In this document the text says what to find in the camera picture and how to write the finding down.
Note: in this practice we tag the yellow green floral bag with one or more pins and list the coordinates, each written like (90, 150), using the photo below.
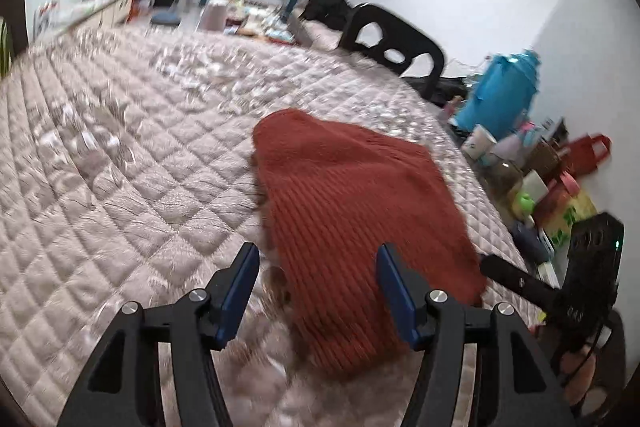
(575, 219)

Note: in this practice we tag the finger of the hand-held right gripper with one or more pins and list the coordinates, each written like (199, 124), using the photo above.
(515, 279)

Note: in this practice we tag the lavender bottle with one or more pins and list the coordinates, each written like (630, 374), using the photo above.
(512, 148)

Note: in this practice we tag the black bag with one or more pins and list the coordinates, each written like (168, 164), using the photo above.
(327, 6)

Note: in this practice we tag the beige quilted blanket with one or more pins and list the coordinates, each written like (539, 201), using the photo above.
(125, 182)

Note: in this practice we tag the rust red knitted sweater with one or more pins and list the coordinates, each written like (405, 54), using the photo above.
(350, 207)

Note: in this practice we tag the dark blue cushion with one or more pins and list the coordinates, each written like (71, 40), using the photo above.
(165, 18)

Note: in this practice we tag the small green toy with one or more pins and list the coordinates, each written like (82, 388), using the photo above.
(525, 203)

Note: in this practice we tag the black plastic chair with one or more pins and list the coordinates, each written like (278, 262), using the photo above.
(425, 47)
(15, 17)

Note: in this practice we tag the white cabinet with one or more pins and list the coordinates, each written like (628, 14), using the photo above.
(95, 9)

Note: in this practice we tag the pale pink container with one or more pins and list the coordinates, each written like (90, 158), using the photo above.
(213, 17)

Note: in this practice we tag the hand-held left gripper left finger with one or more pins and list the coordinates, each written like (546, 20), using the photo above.
(240, 292)

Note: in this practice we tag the red tumbler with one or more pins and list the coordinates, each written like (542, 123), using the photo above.
(552, 202)

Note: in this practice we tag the green leafy plant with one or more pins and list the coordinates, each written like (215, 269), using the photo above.
(4, 52)

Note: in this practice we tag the red tote bag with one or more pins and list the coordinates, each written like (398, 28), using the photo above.
(585, 157)

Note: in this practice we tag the person's right hand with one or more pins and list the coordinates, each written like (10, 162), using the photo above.
(577, 372)

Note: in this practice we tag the brown woven basket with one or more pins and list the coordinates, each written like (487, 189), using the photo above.
(545, 158)

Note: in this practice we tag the dark blue case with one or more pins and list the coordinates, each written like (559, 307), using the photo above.
(530, 239)

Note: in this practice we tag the blue thermos jug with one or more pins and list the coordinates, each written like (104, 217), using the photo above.
(500, 92)

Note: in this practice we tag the glass teapot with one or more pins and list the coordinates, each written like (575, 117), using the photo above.
(505, 177)

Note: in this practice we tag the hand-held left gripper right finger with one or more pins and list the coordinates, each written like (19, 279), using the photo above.
(397, 302)

